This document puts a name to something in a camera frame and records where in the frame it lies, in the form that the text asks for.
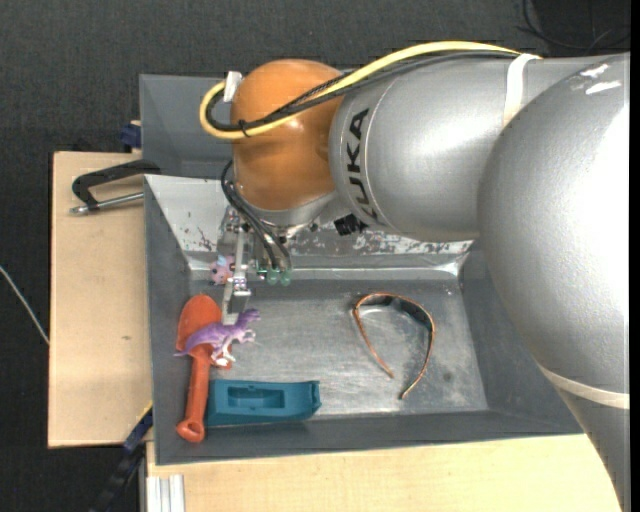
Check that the teal plastic block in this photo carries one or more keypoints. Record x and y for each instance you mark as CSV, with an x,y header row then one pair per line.
x,y
260,401

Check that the orange toy shovel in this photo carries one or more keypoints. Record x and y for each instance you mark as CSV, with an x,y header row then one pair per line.
x,y
199,385

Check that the pink toy animal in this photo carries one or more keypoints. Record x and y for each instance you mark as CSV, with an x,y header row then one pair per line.
x,y
220,271

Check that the pale wood board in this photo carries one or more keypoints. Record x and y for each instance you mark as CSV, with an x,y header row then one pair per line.
x,y
95,310

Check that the purple toy dinosaur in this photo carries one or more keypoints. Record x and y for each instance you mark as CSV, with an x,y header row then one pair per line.
x,y
220,336

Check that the grey metal bin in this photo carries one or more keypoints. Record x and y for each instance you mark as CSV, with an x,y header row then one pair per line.
x,y
320,345

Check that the brown-rimmed sunglasses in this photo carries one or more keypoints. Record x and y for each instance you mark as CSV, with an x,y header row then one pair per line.
x,y
430,330

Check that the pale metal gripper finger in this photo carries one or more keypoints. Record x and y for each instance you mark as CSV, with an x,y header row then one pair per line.
x,y
229,310
242,292

